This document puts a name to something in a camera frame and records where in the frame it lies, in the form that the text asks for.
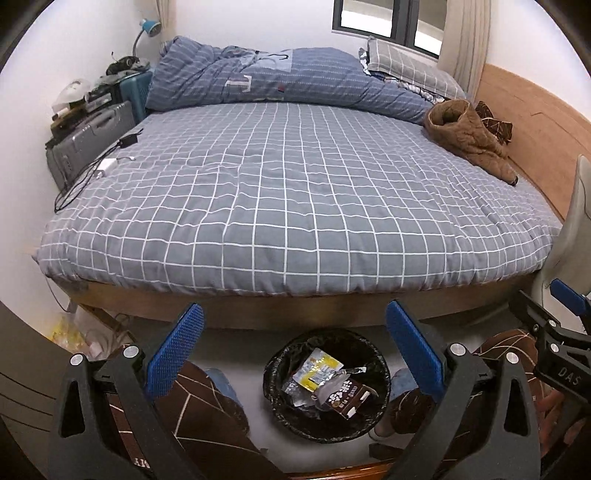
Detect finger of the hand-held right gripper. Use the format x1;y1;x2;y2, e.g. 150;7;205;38
549;278;591;335
508;290;578;344

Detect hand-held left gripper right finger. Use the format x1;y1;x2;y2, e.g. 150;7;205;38
383;299;542;480

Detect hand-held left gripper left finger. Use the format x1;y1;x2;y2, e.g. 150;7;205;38
48;302;206;480

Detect black lined trash bin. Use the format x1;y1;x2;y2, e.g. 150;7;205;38
263;328;392;445

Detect brown cookie box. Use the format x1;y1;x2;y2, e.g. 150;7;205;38
318;376;377;420

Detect yellow snack packet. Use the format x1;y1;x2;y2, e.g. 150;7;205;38
293;348;345;388

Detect clear plastic bag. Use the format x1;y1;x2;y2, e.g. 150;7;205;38
283;376;324;409

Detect person's right hand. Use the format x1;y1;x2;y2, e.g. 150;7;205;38
538;387;585;462

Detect blue fuzzy slipper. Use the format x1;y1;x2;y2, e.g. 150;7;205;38
390;367;416;402
205;368;243;407

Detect person's right leg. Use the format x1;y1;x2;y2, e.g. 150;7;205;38
390;329;550;435

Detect white chair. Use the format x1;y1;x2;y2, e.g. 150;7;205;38
531;154;591;305

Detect yellow plastic bag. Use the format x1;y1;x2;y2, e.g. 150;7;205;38
44;311;88;358

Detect wooden chair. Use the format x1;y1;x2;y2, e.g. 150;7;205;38
277;462;402;480

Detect dark grey desk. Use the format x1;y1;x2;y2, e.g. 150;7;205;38
0;300;70;480

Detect wooden headboard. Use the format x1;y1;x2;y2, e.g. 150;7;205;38
475;64;591;222

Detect brown patterned cloth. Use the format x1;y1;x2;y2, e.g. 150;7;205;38
475;102;514;145

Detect grey checked bed sheet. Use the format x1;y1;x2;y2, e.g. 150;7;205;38
36;99;563;298

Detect brown fleece garment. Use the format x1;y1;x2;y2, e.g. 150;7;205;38
422;98;519;186

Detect grey suitcase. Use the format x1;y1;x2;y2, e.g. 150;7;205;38
45;102;139;192

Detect striped blue cloth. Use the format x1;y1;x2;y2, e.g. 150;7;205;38
402;78;448;103

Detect teal suitcase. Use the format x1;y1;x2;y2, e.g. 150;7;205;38
117;69;153;125

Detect black devices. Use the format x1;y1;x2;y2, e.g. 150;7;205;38
87;76;125;106

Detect beige curtain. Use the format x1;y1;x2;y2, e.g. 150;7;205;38
436;0;492;100
154;0;178;44

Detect white domed object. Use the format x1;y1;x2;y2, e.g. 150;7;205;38
53;78;90;114

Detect grey checked pillow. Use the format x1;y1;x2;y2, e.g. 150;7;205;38
367;37;469;100

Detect blue striped quilt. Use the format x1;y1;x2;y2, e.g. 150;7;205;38
145;36;435;124

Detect black bag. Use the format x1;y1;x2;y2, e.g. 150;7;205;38
106;54;140;77

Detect blue desk lamp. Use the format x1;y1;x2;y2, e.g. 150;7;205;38
130;17;162;61

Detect dark framed window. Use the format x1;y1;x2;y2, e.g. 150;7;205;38
332;0;448;58

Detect wooden bed frame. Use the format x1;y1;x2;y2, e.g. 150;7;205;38
69;272;541;332

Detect black power cable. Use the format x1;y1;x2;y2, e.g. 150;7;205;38
54;134;139;214

